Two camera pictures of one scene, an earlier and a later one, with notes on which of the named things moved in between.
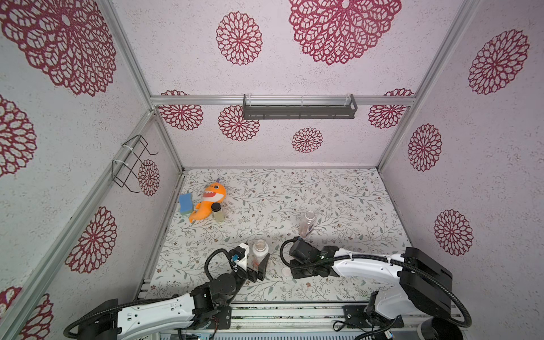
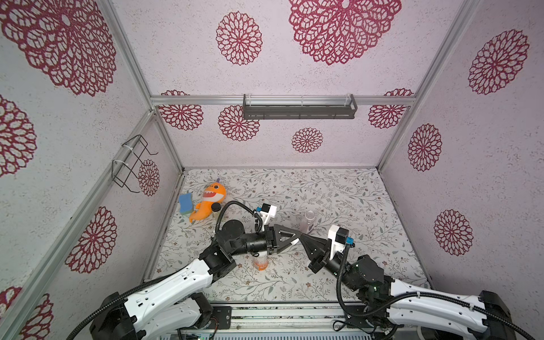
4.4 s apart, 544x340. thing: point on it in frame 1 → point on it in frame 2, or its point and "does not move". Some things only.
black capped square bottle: [217, 214] does not move
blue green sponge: [185, 203] does not move
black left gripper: [261, 273] → [272, 240]
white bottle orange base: [260, 250] does not move
